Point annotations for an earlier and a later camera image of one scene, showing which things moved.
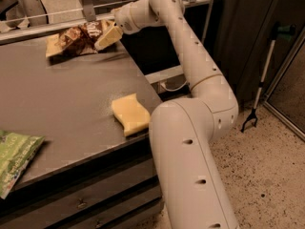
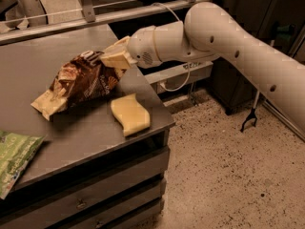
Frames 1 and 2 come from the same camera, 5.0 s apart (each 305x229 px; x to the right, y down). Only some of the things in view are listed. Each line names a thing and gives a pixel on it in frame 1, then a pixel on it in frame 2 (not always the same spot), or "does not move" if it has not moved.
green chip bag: x=15 y=151 does not move
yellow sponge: x=131 y=114 does not move
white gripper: x=123 y=19 → x=141 y=47
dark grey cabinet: x=245 y=15 does not move
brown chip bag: x=80 y=39 → x=83 y=78
